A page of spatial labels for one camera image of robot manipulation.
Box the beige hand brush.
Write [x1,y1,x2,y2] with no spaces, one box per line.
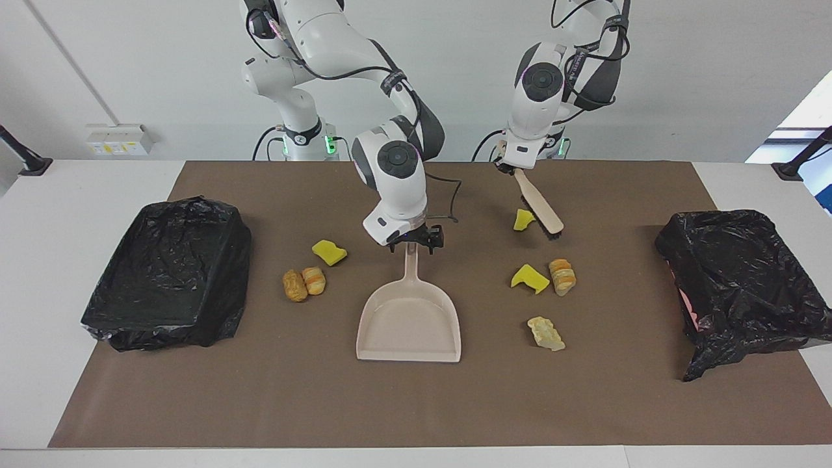
[510,168,565,241]

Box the beige plastic dustpan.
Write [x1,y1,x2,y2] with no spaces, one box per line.
[356,242,462,363]

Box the notched yellow sponge piece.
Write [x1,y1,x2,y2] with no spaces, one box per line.
[510,263,551,294]

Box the brown toy bread roll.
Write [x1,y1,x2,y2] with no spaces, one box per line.
[281,270,309,303]

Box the pale toy croissant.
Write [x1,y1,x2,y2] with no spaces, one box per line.
[526,316,566,352]

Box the black bag lined pink bin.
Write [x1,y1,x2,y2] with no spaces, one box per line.
[654,209,832,383]

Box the brown table mat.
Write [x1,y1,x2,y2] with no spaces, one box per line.
[47,161,832,449]

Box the black clamp stand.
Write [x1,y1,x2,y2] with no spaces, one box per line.
[772,125,832,182]
[0,125,53,177]

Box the bright window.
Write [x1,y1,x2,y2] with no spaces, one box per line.
[745,70,832,215]

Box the black base cable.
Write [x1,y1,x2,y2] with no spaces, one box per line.
[473,129,514,162]
[252,127,280,161]

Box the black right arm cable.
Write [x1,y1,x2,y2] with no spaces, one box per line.
[246,0,463,225]

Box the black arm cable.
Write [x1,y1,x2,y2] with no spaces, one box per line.
[551,0,630,110]
[246,0,463,225]

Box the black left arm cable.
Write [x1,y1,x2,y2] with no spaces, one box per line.
[551,0,630,110]

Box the white wall socket strip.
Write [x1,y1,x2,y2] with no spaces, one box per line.
[85,123,155,157]

